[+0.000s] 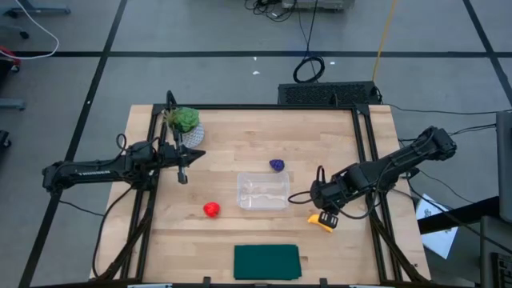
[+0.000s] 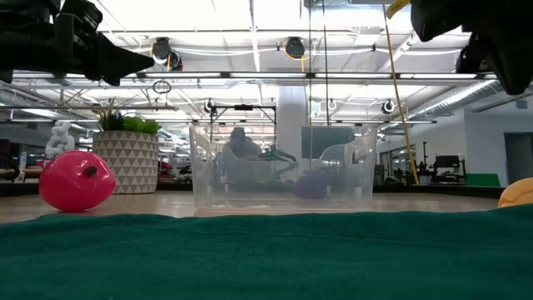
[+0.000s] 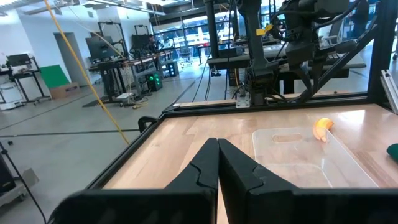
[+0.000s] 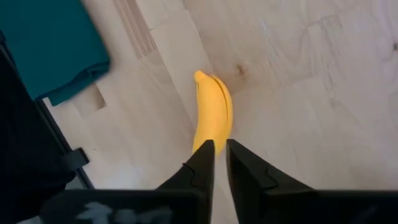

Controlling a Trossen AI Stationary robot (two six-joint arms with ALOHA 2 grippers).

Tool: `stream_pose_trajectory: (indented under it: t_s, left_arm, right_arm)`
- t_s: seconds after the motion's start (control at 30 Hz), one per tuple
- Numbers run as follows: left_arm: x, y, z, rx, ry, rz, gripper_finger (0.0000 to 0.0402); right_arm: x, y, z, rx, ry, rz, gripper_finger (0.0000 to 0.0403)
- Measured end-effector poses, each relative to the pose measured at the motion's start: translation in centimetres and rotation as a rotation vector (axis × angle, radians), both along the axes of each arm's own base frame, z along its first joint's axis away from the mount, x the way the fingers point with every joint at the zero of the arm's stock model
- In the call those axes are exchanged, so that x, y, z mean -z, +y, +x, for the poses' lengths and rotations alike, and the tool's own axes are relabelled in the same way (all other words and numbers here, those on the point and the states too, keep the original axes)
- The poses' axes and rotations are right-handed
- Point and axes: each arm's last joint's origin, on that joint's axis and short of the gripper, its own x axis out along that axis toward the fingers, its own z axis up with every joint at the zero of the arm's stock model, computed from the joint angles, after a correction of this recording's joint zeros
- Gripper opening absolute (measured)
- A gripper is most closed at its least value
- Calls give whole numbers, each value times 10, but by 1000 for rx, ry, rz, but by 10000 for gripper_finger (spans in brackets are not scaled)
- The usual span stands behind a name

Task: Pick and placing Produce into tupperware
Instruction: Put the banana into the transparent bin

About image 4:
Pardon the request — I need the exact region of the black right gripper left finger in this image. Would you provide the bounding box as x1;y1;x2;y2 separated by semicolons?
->
156;139;216;224

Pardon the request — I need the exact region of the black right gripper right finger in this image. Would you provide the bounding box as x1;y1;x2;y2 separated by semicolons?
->
226;138;317;224

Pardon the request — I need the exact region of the yellow toy banana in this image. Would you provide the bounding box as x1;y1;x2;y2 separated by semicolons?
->
192;70;234;158

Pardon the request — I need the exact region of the dark green folded cloth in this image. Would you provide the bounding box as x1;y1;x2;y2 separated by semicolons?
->
0;0;111;107

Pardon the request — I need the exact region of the black aluminium table frame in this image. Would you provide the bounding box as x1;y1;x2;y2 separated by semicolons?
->
0;30;95;224

